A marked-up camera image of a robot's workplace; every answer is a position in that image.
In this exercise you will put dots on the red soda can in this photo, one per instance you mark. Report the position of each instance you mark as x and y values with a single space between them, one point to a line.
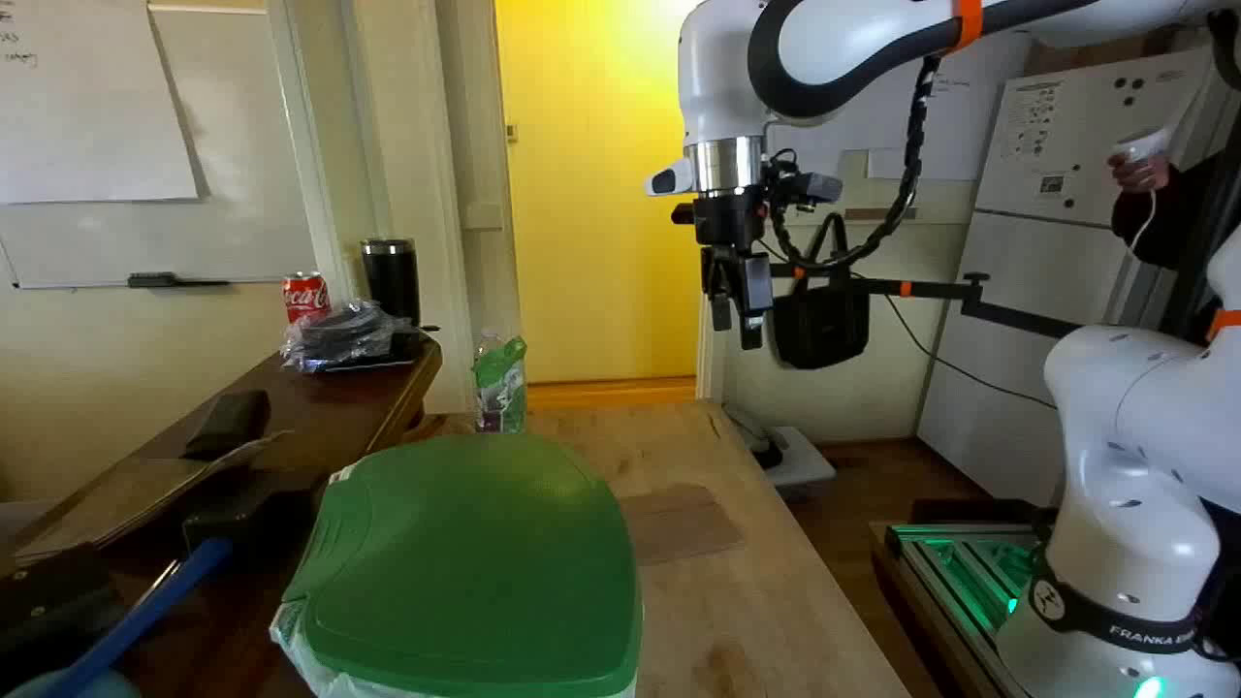
307 301

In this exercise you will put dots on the green lit base plate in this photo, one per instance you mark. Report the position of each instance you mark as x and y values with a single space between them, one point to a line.
969 568

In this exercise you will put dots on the grey floor device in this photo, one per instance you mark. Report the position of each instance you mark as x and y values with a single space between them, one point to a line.
781 449

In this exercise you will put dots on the person's hand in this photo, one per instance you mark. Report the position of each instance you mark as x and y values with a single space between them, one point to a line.
1149 173

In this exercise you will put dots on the black hanging pouch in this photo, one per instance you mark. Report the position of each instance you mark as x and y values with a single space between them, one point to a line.
821 321

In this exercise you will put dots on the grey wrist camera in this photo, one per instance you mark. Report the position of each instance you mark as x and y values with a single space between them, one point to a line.
813 188

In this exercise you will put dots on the black whiteboard marker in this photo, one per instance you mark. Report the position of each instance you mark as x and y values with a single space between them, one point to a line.
179 279

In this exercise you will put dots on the flat black case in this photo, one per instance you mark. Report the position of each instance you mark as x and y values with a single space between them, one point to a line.
225 425

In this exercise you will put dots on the dark sleeved forearm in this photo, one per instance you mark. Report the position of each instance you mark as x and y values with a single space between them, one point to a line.
1183 215

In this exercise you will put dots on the white handheld controller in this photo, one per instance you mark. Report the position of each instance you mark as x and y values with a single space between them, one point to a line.
1140 144

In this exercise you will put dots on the black travel tumbler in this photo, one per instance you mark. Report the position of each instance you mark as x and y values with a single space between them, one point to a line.
388 277

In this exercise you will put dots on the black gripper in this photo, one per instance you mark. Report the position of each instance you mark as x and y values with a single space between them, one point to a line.
733 237

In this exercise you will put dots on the dark wooden side table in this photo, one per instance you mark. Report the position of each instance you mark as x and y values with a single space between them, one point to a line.
315 412

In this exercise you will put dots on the white whiteboard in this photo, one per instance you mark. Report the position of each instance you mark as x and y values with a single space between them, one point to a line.
92 99

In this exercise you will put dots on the brown napkin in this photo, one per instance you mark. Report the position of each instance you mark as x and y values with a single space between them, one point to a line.
681 523

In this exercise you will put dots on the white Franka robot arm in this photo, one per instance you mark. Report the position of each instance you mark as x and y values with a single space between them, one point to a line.
1139 506

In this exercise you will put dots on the crumpled clear plastic bag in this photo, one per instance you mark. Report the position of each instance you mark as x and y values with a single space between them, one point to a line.
344 337

